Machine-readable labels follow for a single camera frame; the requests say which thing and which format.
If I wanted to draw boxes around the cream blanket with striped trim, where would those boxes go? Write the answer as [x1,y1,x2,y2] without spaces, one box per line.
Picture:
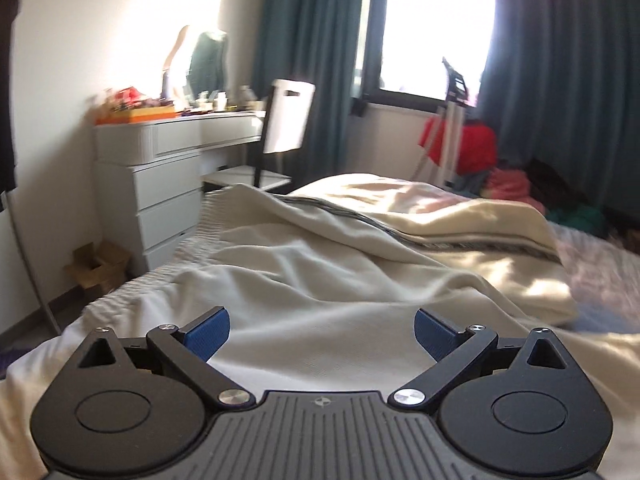
[291,174,579,328]

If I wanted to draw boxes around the white and black chair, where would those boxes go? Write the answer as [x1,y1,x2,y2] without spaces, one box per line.
[202,79,316,194]

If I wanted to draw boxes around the orange flat box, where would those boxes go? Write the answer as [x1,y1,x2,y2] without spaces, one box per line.
[95,107,177,126]

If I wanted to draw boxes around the dark cloth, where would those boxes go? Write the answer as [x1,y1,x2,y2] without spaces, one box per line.
[524,157,597,211]

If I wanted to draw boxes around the grey metal frame leg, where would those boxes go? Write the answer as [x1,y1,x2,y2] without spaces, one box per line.
[0,189,62,337]

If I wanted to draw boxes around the red clutter on dresser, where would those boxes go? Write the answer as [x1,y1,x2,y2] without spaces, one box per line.
[102,87,152,111]

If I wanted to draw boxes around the cardboard box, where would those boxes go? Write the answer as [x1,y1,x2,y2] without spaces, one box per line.
[62,241,132,291]

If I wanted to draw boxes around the teal curtain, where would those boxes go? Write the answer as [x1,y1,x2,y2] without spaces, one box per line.
[250,0,377,194]
[474,0,640,222]

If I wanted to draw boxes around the cosmetic bottles on dresser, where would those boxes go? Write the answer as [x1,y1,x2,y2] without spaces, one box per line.
[192,86,266,112]

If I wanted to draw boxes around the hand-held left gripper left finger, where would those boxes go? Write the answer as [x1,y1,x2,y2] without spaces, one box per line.
[64,306,252,409]

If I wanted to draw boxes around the pink clothes pile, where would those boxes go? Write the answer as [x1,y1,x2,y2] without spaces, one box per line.
[481,165,532,204]

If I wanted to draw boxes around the white dresser with drawers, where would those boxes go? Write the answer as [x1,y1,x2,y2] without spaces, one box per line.
[94,110,267,274]

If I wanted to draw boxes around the red cloth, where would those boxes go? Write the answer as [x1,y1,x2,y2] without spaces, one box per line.
[419,117,499,174]

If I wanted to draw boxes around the green cloth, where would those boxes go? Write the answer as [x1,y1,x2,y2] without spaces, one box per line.
[544,204,609,234]

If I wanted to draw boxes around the window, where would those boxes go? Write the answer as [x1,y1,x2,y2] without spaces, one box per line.
[350,0,497,117]

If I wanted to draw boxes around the silver tripod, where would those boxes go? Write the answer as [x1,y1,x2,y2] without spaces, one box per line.
[415,56,482,187]

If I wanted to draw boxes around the cream white garment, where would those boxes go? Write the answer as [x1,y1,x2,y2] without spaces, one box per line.
[80,182,571,397]

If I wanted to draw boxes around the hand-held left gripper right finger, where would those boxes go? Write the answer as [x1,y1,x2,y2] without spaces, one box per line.
[392,307,577,408]

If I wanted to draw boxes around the tabletop mirror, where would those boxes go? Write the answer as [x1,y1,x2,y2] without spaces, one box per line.
[162,25,231,107]

